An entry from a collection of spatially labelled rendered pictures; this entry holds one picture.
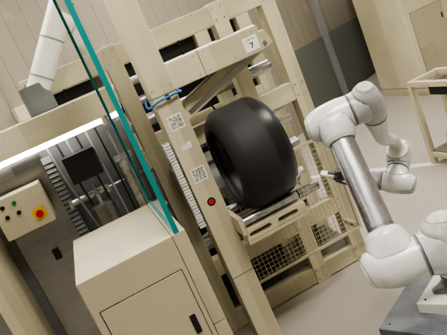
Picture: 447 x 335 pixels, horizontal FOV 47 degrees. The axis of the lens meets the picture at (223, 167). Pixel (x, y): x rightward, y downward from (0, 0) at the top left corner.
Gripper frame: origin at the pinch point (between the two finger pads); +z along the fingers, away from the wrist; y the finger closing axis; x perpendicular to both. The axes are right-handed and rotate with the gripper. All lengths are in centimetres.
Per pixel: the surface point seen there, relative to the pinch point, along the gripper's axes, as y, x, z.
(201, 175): -7, -18, 60
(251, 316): 66, -51, 33
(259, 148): -20.3, -8.0, 30.5
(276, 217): 18.9, -17.4, 23.7
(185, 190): -3, -27, 66
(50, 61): -63, -6, 136
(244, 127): -27.1, -1.9, 39.0
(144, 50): -65, 4, 86
